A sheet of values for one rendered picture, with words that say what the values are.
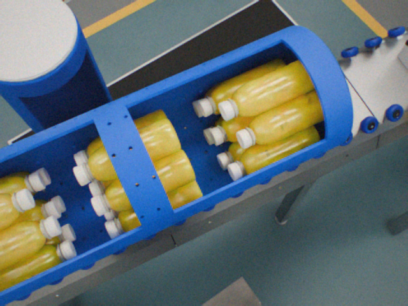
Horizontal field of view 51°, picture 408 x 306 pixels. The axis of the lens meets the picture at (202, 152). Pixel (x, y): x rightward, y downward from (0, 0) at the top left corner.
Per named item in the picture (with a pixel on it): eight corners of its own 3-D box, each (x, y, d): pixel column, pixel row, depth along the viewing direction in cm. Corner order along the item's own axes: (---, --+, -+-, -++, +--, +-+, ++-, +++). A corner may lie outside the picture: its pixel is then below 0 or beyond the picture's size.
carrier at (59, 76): (60, 176, 190) (118, 199, 185) (-53, 63, 109) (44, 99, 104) (90, 122, 200) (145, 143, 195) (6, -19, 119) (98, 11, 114)
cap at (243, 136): (248, 143, 92) (240, 146, 92) (242, 127, 91) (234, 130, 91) (255, 146, 89) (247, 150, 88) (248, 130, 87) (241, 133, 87)
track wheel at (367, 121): (379, 115, 105) (373, 112, 107) (363, 122, 104) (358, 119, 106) (380, 130, 107) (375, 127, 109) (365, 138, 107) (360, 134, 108)
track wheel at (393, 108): (404, 102, 106) (398, 100, 108) (389, 109, 106) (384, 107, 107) (405, 118, 109) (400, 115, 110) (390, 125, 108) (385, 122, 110)
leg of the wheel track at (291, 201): (289, 221, 195) (322, 175, 137) (278, 226, 195) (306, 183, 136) (283, 210, 197) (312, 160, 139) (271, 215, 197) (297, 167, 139)
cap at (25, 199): (27, 215, 81) (36, 210, 82) (16, 204, 78) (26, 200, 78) (23, 199, 84) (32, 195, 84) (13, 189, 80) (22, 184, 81)
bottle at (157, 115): (162, 106, 88) (76, 143, 86) (176, 138, 89) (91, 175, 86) (160, 110, 95) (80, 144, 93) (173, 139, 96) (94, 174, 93)
